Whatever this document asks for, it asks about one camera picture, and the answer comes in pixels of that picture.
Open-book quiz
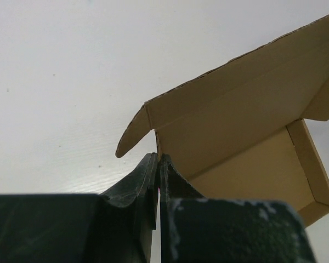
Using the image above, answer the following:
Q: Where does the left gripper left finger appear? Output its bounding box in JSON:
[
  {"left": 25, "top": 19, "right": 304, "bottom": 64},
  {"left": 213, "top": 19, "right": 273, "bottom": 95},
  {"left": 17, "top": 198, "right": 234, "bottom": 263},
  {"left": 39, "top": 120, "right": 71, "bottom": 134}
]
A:
[{"left": 0, "top": 153, "right": 158, "bottom": 262}]

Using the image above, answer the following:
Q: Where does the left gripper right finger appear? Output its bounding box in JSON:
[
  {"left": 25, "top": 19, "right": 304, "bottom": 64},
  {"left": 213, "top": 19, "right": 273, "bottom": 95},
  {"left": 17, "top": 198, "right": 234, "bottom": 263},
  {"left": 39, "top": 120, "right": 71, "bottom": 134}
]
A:
[{"left": 159, "top": 155, "right": 316, "bottom": 262}]

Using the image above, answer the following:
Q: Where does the brown cardboard paper box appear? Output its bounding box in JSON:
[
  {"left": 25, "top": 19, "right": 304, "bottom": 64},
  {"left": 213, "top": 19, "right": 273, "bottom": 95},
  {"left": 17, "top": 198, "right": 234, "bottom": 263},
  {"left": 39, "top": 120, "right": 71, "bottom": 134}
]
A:
[{"left": 116, "top": 14, "right": 329, "bottom": 225}]

